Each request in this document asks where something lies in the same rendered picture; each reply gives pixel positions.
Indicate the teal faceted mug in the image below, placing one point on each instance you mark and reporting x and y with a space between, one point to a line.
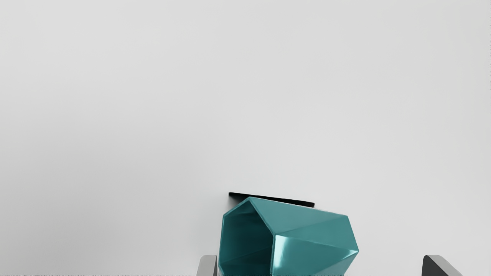
303 241

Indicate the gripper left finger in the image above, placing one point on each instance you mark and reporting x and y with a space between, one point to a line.
207 266

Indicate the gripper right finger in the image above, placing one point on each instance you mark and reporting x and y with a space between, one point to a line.
437 267

